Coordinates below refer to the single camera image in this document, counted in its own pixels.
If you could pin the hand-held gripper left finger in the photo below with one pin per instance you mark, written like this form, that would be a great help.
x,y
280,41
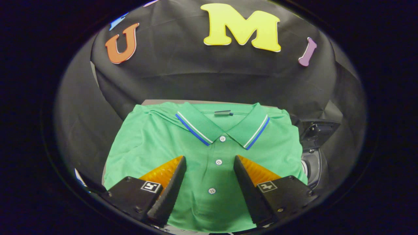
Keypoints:
x,y
169,192

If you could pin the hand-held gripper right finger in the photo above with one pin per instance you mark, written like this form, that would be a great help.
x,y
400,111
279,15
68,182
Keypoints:
x,y
249,192

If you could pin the green polo shirt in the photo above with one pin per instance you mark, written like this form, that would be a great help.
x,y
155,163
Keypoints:
x,y
156,143

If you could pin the dark washing machine lid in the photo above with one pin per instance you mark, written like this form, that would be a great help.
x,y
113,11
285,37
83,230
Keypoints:
x,y
323,130

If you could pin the blue white object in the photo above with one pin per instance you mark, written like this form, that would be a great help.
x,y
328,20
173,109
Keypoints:
x,y
80,178

